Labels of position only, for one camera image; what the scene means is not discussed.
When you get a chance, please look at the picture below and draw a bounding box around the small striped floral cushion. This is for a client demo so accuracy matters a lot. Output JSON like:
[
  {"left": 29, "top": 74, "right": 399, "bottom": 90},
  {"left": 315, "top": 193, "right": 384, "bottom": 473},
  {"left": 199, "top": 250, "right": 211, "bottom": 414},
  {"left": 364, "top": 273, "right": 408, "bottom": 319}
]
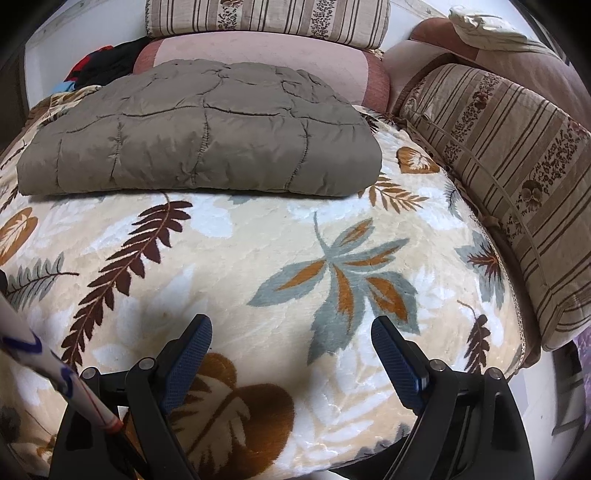
[{"left": 144, "top": 0, "right": 392, "bottom": 50}]

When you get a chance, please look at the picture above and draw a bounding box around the black clothes pile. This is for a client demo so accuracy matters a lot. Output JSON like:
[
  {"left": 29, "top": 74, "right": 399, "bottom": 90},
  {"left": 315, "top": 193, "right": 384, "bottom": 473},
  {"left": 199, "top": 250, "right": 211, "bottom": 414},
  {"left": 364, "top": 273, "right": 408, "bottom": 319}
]
[{"left": 76, "top": 37, "right": 151, "bottom": 88}]

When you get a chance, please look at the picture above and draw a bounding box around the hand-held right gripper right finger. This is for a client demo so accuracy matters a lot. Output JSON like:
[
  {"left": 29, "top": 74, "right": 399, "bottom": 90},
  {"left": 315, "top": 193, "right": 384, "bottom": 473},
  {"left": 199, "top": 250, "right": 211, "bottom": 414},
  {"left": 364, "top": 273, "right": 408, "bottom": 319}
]
[{"left": 370, "top": 316, "right": 536, "bottom": 480}]

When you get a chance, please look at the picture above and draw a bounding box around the white crumpled cloth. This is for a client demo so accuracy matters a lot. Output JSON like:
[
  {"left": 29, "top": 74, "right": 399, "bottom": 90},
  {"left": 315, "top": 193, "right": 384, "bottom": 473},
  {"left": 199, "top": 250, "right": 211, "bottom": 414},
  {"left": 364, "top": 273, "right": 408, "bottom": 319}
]
[{"left": 448, "top": 6, "right": 551, "bottom": 52}]

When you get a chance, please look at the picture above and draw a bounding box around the cream leaf-print blanket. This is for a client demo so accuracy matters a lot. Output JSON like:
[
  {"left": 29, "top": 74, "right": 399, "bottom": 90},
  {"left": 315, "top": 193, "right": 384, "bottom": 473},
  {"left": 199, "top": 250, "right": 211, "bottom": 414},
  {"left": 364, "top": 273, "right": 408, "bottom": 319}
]
[{"left": 0, "top": 85, "right": 528, "bottom": 480}]

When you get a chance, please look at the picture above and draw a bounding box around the olive padded jacket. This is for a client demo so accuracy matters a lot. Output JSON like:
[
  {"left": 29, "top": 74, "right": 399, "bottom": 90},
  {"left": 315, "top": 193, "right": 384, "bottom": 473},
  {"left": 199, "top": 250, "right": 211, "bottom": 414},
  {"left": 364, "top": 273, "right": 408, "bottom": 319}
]
[{"left": 16, "top": 60, "right": 383, "bottom": 198}]

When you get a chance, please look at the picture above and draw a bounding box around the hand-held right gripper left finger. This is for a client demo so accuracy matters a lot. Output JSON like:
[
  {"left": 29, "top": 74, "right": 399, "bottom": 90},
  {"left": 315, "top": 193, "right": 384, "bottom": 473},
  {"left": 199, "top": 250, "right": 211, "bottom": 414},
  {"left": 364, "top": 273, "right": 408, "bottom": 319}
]
[{"left": 48, "top": 314, "right": 214, "bottom": 480}]

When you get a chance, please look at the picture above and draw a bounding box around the red cloth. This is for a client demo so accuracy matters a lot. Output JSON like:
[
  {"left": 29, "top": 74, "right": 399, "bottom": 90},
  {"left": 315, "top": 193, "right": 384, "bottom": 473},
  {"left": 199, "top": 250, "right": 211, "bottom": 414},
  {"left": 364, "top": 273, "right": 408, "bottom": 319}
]
[{"left": 64, "top": 45, "right": 115, "bottom": 83}]

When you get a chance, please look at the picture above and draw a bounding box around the pink sofa cushion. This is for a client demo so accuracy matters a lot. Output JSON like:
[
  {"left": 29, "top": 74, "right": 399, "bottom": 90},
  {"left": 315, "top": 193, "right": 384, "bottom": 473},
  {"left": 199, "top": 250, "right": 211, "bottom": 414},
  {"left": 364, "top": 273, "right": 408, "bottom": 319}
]
[{"left": 133, "top": 31, "right": 392, "bottom": 114}]

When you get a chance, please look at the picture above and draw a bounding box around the large striped floral cushion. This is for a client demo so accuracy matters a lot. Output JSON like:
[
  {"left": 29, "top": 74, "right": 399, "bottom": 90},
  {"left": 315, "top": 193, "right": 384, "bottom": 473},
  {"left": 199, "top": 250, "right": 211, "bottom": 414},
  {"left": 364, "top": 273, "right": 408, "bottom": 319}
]
[{"left": 398, "top": 62, "right": 591, "bottom": 352}]

